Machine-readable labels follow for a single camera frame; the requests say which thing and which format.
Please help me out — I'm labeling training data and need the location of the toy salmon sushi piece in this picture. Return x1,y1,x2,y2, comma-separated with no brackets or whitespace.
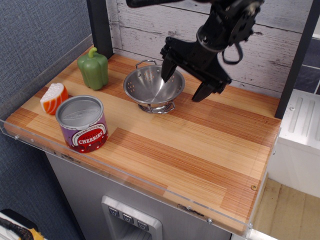
40,82,69,115

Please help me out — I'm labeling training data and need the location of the grey toy fridge cabinet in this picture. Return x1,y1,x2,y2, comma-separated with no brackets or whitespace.
46,154,232,240

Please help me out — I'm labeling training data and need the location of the black right frame post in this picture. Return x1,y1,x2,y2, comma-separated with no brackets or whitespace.
274,0,320,119

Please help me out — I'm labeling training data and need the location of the white toy sink unit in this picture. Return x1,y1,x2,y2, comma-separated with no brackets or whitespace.
267,90,320,197

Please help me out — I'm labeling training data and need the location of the silver metal colander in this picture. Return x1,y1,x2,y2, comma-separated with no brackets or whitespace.
123,60,185,114

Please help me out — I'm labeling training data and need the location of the black left frame post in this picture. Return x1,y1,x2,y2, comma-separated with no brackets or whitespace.
86,0,114,59

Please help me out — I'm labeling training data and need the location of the toy cherries can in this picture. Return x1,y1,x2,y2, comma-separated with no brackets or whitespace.
55,95,109,154

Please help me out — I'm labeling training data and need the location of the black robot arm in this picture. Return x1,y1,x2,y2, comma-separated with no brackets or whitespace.
160,0,263,102

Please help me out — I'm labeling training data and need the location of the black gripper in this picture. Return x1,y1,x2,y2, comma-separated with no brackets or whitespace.
160,26,232,102

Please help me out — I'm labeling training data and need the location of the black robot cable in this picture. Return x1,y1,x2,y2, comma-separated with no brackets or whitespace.
124,0,244,66

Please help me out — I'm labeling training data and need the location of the black frame post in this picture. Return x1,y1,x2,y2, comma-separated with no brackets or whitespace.
86,0,114,59
274,0,320,119

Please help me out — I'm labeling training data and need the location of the silver water dispenser panel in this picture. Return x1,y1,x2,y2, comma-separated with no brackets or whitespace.
101,195,163,240

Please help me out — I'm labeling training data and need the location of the black yellow object corner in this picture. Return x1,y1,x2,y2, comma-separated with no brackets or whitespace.
0,208,46,240

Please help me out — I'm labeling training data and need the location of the green toy bell pepper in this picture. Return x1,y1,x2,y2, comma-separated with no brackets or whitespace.
77,47,109,91

